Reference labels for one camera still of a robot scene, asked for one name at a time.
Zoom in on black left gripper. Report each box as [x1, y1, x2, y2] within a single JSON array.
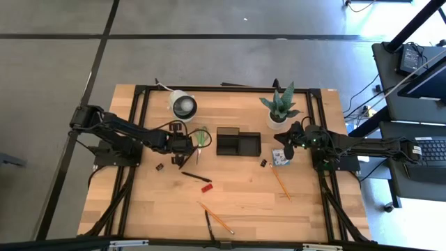
[[167, 121, 200, 170]]

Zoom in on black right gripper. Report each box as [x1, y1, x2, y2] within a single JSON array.
[[273, 121, 325, 161]]

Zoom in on blue sticky note box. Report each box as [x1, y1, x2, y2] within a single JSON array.
[[271, 149, 291, 167]]

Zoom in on green handled scissors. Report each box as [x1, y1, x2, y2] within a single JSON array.
[[194, 125, 213, 165]]

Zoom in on thick black marker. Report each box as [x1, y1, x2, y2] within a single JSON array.
[[180, 171, 213, 183]]

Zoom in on yellow pencil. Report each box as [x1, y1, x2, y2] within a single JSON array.
[[197, 201, 236, 235], [268, 162, 292, 202]]

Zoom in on black mesh desk organizer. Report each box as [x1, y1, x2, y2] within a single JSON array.
[[216, 127, 262, 157]]

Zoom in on white plant pot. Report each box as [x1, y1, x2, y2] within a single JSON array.
[[266, 111, 292, 130]]

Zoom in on white desk lamp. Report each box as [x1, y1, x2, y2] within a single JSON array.
[[168, 89, 199, 123]]

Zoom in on green snake plant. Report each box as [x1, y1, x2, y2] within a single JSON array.
[[259, 81, 301, 123]]

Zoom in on thin black pen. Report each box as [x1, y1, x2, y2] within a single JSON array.
[[204, 209, 216, 241]]

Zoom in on dark grey keyboard desk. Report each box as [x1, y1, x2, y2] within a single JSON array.
[[378, 120, 446, 203]]

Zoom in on white diagonal rod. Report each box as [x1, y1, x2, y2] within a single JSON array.
[[362, 48, 446, 112]]

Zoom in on black computer keyboard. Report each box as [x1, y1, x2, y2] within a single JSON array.
[[406, 137, 446, 185]]

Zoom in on black power adapter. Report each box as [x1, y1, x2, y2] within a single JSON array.
[[397, 43, 424, 77]]

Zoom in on black computer monitor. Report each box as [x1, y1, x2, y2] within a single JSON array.
[[397, 55, 446, 102]]

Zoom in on black rig crossbar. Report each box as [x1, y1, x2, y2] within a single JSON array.
[[0, 236, 446, 251]]

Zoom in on grey floor object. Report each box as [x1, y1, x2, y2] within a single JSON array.
[[0, 152, 28, 168]]

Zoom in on black diagonal pole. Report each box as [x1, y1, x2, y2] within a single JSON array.
[[385, 0, 446, 53]]

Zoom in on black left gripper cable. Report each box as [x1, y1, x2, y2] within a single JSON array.
[[149, 119, 213, 149]]

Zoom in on white lamp cable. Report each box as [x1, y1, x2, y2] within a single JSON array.
[[154, 77, 172, 92]]

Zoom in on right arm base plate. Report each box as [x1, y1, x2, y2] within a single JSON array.
[[311, 149, 361, 172]]

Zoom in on black aluminium table frame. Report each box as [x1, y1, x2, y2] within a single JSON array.
[[78, 84, 377, 245]]

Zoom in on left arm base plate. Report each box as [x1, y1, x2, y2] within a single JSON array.
[[93, 139, 144, 167]]

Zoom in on black floor cable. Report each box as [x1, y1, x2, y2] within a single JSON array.
[[344, 0, 377, 13], [343, 73, 381, 115], [344, 85, 400, 119]]

